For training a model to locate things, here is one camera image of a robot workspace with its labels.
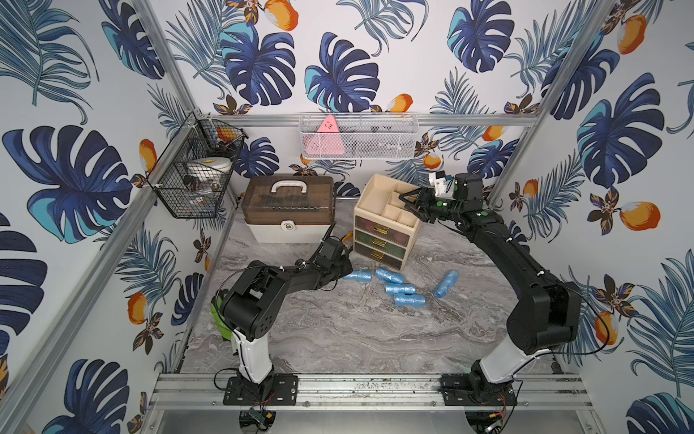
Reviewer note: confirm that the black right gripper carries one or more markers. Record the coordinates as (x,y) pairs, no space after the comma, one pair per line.
(425,199)

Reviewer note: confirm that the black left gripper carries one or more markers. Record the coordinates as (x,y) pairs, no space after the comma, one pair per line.
(336,268)

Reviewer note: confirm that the beige drawer organizer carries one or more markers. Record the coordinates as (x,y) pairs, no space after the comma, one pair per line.
(384,230)

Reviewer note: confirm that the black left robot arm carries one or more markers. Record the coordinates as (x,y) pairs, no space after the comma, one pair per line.
(250,308)

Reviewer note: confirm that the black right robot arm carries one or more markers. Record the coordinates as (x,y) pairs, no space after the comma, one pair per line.
(548,309)

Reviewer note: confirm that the blue roll top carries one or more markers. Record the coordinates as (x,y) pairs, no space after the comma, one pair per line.
(389,276)

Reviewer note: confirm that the brown lidded storage box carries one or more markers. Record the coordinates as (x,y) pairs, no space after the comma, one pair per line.
(289,208)

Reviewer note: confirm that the pink triangle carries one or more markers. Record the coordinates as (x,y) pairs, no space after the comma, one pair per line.
(326,141)

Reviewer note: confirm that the green work glove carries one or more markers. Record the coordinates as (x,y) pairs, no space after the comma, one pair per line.
(216,303)

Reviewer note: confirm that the white tape roll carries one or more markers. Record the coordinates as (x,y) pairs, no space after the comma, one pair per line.
(209,167)

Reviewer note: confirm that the clear wall tray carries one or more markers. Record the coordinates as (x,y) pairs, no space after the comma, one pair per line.
(368,136)

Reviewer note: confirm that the black wire basket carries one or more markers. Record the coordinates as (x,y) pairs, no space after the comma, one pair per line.
(192,177)

